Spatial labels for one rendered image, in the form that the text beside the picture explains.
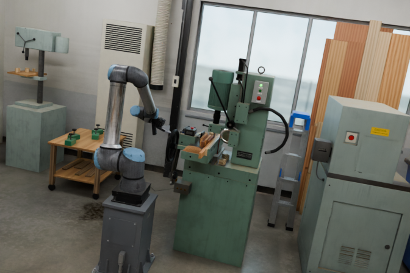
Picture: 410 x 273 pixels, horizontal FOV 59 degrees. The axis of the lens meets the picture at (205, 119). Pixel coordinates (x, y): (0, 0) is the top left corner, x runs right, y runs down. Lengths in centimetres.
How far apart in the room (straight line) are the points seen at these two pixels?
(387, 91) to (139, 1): 293
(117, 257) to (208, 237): 74
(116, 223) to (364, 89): 288
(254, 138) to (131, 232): 113
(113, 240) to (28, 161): 213
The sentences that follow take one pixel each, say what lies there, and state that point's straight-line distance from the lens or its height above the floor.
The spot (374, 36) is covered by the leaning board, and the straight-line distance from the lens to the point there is 426.
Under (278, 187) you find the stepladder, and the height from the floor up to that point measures 40.
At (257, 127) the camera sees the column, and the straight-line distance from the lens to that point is 278.
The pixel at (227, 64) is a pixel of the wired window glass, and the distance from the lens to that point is 430.
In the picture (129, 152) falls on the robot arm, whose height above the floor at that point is 91.
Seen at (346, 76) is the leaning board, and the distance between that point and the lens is 420.
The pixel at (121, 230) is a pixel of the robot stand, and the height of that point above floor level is 37.
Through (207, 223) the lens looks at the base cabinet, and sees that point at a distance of 299.
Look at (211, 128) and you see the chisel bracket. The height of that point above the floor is 103.
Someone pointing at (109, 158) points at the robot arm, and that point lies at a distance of 255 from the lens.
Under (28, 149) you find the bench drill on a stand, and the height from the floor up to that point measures 25.
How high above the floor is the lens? 172
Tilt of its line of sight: 12 degrees down
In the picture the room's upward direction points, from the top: 8 degrees clockwise
